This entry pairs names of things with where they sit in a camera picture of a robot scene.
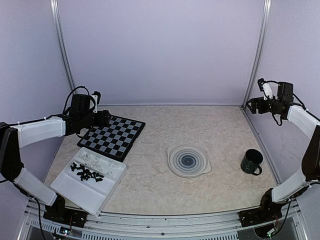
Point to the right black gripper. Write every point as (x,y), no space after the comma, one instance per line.
(255,101)

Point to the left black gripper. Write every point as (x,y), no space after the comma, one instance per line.
(103,120)

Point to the black white chessboard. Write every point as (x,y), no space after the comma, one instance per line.
(115,141)

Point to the white plastic tray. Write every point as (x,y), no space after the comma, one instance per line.
(91,196)

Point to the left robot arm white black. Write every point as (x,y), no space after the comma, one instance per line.
(82,113)

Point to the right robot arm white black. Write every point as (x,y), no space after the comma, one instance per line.
(296,113)

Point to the pile of white chess pieces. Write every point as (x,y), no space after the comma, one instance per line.
(106,167)

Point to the pile of black chess pieces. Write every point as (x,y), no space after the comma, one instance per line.
(85,174)

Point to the dark green mug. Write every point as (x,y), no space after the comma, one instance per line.
(251,162)

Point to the grey spiral collapsible bowl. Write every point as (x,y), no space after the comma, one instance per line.
(188,161)

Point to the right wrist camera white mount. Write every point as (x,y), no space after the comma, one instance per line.
(265,89)

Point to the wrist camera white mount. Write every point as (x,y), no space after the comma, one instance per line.
(265,89)
(95,98)

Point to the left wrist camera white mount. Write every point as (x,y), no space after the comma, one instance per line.
(95,98)

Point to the right aluminium corner post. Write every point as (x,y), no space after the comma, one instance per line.
(259,50)

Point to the aluminium corner post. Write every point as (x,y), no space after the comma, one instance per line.
(259,50)
(61,43)

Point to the left aluminium corner post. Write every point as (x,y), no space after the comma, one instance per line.
(61,43)

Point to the aluminium front frame rail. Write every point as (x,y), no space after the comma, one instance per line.
(224,225)

